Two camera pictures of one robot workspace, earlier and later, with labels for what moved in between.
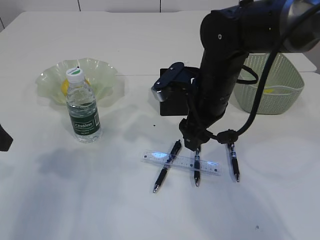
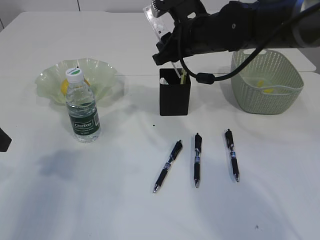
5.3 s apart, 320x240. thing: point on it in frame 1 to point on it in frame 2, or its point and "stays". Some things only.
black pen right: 231,146 stays
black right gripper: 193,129 to 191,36
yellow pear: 65,85 stays
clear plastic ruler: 186,162 to 160,26
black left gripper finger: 6,139 stays
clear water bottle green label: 82,107 stays
